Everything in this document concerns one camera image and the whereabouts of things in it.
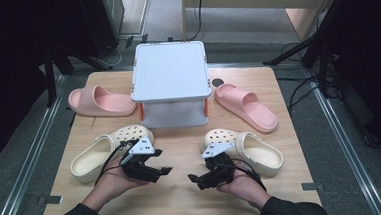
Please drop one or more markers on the cream perforated clog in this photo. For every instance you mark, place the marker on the cream perforated clog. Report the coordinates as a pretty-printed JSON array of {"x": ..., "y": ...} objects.
[
  {"x": 91, "y": 160},
  {"x": 258, "y": 153}
]

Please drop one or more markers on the white two-tier shoe rack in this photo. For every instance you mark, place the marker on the white two-tier shoe rack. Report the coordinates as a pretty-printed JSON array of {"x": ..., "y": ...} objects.
[{"x": 171, "y": 72}]

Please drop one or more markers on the metal floor rail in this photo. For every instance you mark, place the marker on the metal floor rail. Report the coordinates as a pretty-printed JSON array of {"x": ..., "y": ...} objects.
[
  {"x": 348, "y": 151},
  {"x": 31, "y": 154}
]

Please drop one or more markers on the person's right hand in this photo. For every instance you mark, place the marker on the person's right hand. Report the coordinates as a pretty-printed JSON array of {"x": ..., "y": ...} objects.
[{"x": 247, "y": 187}]

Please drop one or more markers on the dark cabinet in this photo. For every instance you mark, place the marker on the dark cabinet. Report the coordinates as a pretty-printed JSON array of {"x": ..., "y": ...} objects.
[{"x": 103, "y": 22}]

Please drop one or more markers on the black tripod stand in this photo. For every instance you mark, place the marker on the black tripod stand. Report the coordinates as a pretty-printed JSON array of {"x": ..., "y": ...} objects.
[
  {"x": 51, "y": 72},
  {"x": 318, "y": 43}
]

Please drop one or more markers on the person's left hand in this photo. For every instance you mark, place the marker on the person's left hand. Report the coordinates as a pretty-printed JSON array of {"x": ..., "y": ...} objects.
[{"x": 113, "y": 184}]

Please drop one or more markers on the pink slide slipper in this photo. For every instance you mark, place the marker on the pink slide slipper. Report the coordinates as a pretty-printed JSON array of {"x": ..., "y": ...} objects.
[
  {"x": 245, "y": 107},
  {"x": 101, "y": 101}
]

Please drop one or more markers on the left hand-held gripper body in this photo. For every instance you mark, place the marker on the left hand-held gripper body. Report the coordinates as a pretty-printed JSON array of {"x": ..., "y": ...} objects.
[{"x": 141, "y": 147}]

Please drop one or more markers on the grey tape strip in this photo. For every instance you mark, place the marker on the grey tape strip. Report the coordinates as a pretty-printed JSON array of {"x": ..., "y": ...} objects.
[
  {"x": 312, "y": 186},
  {"x": 52, "y": 199}
]

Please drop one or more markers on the black round table grommet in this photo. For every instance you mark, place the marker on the black round table grommet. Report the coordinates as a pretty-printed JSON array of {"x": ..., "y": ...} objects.
[{"x": 217, "y": 82}]

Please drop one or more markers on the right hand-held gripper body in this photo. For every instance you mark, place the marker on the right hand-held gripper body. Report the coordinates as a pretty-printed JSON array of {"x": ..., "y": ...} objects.
[{"x": 220, "y": 169}]

